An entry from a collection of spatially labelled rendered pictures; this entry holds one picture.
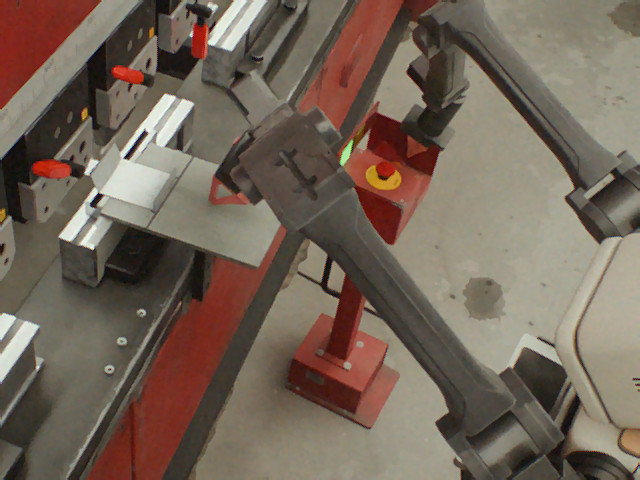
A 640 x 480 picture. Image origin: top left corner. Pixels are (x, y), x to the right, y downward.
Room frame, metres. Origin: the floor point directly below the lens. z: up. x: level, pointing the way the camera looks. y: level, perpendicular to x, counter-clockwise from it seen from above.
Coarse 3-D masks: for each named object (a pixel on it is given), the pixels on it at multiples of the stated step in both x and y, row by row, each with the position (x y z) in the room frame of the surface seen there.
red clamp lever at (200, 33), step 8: (192, 8) 1.23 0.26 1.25; (200, 8) 1.23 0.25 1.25; (208, 8) 1.23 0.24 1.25; (200, 16) 1.23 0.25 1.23; (208, 16) 1.22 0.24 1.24; (200, 24) 1.23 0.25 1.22; (200, 32) 1.23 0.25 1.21; (208, 32) 1.24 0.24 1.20; (200, 40) 1.22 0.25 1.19; (192, 48) 1.23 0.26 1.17; (200, 48) 1.22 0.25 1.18; (200, 56) 1.22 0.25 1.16
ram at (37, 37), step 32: (0, 0) 0.78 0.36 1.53; (32, 0) 0.83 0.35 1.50; (64, 0) 0.90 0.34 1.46; (96, 0) 0.97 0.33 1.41; (128, 0) 1.05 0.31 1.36; (0, 32) 0.77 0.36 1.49; (32, 32) 0.83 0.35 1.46; (64, 32) 0.89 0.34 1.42; (96, 32) 0.97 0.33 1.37; (0, 64) 0.76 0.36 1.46; (32, 64) 0.82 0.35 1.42; (0, 96) 0.76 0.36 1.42
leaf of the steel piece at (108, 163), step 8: (112, 152) 1.11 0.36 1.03; (104, 160) 1.08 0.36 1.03; (112, 160) 1.10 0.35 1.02; (120, 160) 1.12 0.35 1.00; (96, 168) 1.06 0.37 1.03; (104, 168) 1.08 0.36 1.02; (112, 168) 1.09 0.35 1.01; (96, 176) 1.05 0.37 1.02; (104, 176) 1.07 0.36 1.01; (96, 184) 1.04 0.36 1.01
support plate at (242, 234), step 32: (160, 160) 1.14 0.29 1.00; (192, 160) 1.16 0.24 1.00; (192, 192) 1.08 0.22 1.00; (224, 192) 1.10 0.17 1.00; (128, 224) 0.99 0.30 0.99; (160, 224) 1.00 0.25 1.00; (192, 224) 1.01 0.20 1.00; (224, 224) 1.03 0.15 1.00; (256, 224) 1.04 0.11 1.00; (224, 256) 0.97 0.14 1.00; (256, 256) 0.98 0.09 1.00
